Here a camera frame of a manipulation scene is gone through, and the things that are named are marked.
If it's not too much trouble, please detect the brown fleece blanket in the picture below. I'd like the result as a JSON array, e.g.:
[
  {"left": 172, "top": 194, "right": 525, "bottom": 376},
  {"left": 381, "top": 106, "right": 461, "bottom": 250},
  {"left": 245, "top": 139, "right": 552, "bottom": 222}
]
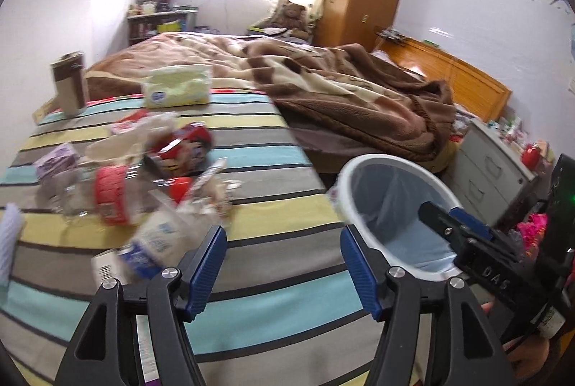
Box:
[{"left": 86, "top": 33, "right": 456, "bottom": 165}]

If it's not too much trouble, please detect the brown teddy bear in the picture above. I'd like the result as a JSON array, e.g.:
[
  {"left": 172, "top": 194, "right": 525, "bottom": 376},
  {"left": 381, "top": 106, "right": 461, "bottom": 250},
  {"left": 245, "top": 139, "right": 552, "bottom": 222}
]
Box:
[{"left": 269, "top": 2, "right": 309, "bottom": 40}]

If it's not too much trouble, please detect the clear plastic bottle red label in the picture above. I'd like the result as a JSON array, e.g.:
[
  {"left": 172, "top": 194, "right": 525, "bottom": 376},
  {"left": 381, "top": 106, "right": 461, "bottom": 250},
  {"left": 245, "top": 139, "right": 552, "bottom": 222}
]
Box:
[{"left": 52, "top": 164, "right": 159, "bottom": 225}]

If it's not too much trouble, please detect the brown white thermos cup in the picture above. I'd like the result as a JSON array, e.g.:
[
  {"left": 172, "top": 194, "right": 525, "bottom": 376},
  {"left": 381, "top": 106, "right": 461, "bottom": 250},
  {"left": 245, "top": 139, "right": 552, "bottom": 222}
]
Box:
[{"left": 51, "top": 51, "right": 89, "bottom": 117}]

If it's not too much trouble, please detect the striped table cloth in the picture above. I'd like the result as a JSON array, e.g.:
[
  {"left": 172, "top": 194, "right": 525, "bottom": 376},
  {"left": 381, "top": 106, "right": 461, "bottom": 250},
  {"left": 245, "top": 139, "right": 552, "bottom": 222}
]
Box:
[{"left": 0, "top": 91, "right": 433, "bottom": 386}]

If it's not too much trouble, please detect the crushed blue white carton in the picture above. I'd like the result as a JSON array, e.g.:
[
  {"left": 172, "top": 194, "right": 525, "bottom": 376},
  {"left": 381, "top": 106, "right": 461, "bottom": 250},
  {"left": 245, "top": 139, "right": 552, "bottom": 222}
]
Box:
[{"left": 118, "top": 207, "right": 199, "bottom": 279}]

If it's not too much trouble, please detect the right hand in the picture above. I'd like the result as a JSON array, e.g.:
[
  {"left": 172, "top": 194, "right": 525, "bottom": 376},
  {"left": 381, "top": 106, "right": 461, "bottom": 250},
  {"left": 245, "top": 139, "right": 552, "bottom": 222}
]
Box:
[{"left": 479, "top": 299, "right": 552, "bottom": 382}]

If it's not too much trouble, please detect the red jar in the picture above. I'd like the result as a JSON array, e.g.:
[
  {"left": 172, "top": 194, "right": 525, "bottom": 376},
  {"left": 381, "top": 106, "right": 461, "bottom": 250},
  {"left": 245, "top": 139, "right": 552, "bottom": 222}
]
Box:
[{"left": 520, "top": 144, "right": 541, "bottom": 171}]

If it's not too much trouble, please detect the pink clothes pile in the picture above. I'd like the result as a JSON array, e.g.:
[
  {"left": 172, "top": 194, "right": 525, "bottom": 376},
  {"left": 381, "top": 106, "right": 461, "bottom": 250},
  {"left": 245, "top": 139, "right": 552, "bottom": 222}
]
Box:
[{"left": 509, "top": 213, "right": 548, "bottom": 261}]

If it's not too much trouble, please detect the long purple white box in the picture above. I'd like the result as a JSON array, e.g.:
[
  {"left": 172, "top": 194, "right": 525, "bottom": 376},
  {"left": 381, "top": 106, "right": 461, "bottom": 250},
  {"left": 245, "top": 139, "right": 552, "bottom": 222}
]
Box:
[{"left": 137, "top": 315, "right": 161, "bottom": 386}]

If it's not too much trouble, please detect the wooden headboard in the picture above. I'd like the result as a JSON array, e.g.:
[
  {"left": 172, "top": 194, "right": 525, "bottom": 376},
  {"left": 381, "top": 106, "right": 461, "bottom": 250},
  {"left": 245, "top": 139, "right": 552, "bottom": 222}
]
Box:
[{"left": 375, "top": 36, "right": 512, "bottom": 122}]

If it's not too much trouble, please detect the small beige medicine box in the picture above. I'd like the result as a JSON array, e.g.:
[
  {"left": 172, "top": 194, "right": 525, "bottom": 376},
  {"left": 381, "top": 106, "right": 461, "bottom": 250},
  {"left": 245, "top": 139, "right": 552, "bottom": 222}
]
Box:
[{"left": 91, "top": 249, "right": 130, "bottom": 286}]

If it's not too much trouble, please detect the white foam net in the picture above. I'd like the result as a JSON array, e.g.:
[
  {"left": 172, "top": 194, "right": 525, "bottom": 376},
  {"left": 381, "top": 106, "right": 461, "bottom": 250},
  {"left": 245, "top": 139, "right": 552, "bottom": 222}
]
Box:
[{"left": 0, "top": 203, "right": 26, "bottom": 287}]

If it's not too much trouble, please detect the grey drawer cabinet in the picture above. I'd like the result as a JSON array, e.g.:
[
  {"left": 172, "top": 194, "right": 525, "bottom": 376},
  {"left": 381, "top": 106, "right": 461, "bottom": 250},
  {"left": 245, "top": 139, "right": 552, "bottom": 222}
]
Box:
[{"left": 442, "top": 120, "right": 538, "bottom": 225}]

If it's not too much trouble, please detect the cluttered shelf desk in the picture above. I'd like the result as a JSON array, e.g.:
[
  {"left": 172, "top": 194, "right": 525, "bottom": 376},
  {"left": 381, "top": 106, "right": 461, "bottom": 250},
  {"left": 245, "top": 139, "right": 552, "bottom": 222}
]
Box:
[{"left": 126, "top": 0, "right": 199, "bottom": 46}]

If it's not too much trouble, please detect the red drink can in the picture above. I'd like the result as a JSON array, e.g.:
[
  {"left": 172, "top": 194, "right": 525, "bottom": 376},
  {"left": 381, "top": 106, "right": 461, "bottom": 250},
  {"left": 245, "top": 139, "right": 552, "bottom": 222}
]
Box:
[{"left": 145, "top": 122, "right": 213, "bottom": 177}]

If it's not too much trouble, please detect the white round trash bin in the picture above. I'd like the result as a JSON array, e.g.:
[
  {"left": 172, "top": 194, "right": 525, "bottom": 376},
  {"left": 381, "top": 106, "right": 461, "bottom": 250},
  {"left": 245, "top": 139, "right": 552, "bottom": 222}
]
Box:
[{"left": 330, "top": 154, "right": 461, "bottom": 282}]

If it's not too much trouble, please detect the white tissue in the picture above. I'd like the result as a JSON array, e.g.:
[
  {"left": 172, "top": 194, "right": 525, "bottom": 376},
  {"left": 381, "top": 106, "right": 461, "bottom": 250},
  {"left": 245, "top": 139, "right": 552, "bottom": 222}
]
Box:
[{"left": 83, "top": 111, "right": 178, "bottom": 165}]

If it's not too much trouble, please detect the small purple box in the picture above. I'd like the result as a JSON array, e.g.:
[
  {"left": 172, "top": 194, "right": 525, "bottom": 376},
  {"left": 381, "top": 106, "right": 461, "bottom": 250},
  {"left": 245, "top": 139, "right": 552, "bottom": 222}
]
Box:
[{"left": 33, "top": 143, "right": 80, "bottom": 182}]

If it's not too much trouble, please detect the green tissue pack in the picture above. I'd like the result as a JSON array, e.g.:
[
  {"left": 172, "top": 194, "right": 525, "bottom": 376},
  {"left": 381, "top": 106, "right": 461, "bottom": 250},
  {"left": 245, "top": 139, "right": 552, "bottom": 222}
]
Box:
[{"left": 142, "top": 64, "right": 212, "bottom": 109}]

